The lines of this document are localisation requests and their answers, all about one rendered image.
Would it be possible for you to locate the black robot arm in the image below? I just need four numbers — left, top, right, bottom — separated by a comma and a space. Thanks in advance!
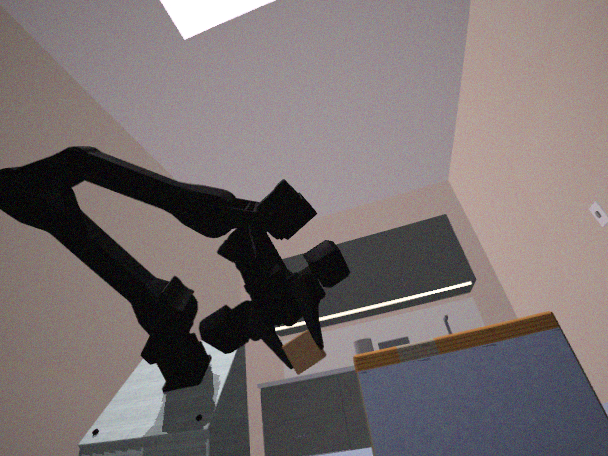
0, 146, 317, 392

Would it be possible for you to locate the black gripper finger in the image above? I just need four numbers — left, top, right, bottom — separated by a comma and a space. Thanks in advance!
289, 272, 326, 350
233, 307, 293, 369

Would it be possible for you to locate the brown block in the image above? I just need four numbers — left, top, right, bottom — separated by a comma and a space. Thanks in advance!
282, 330, 326, 375

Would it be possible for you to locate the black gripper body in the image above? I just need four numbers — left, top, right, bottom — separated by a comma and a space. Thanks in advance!
199, 240, 350, 354

